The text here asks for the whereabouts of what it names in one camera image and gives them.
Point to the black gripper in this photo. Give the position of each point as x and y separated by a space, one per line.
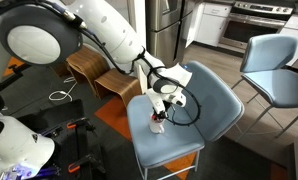
158 104

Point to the red marker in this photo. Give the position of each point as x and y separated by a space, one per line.
152 117

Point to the white ceramic mug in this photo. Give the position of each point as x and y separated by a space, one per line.
156 127

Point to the blue padded chair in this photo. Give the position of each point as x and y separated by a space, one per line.
175 143
272 50

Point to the bent walnut wood stool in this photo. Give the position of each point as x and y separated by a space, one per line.
60 70
117 83
85 63

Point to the stainless steel refrigerator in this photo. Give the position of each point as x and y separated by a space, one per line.
165 36

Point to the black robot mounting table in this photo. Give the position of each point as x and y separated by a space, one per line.
55 113

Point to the white kitchen cabinet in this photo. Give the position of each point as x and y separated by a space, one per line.
210 26
297 33

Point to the stainless steel oven range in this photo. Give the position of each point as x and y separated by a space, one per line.
252 30

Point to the black camera stand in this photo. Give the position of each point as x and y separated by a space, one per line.
17 70

